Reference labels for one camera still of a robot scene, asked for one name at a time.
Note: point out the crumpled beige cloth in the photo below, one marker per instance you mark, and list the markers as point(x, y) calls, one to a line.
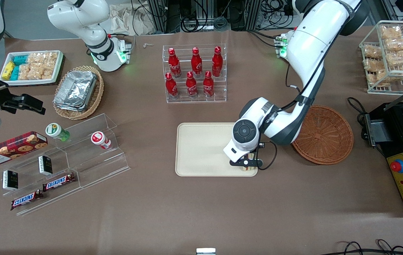
point(127, 19)

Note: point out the teal snack packet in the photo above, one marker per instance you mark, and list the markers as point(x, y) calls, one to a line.
point(15, 73)
point(21, 60)

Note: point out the red tartan cookie box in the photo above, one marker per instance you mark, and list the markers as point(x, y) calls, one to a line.
point(10, 148)

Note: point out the clear acrylic bottle rack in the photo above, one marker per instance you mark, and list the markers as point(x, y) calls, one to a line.
point(222, 88)

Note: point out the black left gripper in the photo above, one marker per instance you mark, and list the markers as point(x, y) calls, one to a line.
point(254, 152)

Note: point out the stacked aluminium foil trays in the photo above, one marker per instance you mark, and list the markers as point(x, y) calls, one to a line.
point(75, 90)

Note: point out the small beige scrap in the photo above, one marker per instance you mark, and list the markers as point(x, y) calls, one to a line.
point(148, 45)

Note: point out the small black white box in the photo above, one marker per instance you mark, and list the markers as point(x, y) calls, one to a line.
point(10, 180)
point(45, 165)

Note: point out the red capped small bottle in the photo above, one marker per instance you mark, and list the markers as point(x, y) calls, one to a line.
point(99, 139)

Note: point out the clear acrylic step shelf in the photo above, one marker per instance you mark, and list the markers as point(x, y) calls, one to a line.
point(95, 166)

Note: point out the round brown wicker basket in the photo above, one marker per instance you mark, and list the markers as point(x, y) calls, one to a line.
point(325, 138)

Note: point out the white rectangular snack tray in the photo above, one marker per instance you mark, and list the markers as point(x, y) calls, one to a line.
point(31, 82)

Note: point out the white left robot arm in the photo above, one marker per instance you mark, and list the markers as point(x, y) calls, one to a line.
point(311, 42)

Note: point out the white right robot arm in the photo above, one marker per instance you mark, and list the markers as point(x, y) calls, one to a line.
point(81, 17)

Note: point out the clear bag rice crackers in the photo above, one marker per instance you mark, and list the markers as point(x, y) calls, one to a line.
point(44, 73)
point(35, 58)
point(51, 59)
point(25, 72)

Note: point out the bagged fried snack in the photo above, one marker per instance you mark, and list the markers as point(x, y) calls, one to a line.
point(399, 58)
point(391, 32)
point(373, 64)
point(396, 44)
point(372, 52)
point(382, 75)

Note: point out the red cola bottle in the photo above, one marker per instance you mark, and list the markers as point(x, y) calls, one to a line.
point(208, 86)
point(191, 86)
point(217, 63)
point(196, 63)
point(174, 63)
point(171, 88)

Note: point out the yellow snack packet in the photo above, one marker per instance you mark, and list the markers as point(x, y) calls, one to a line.
point(7, 70)

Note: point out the beige plastic tray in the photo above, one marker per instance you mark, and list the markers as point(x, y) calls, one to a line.
point(201, 148)

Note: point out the Snickers chocolate bar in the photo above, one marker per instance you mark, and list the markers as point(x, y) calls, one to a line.
point(26, 199)
point(59, 182)

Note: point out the black machine housing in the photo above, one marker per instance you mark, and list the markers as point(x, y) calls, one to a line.
point(396, 141)

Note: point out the green capped small bottle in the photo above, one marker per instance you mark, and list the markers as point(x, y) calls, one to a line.
point(55, 131)

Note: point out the red emergency stop button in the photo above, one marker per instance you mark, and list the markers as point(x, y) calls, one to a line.
point(398, 166)

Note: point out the oval light wicker basket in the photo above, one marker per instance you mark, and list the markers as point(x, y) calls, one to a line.
point(97, 95)

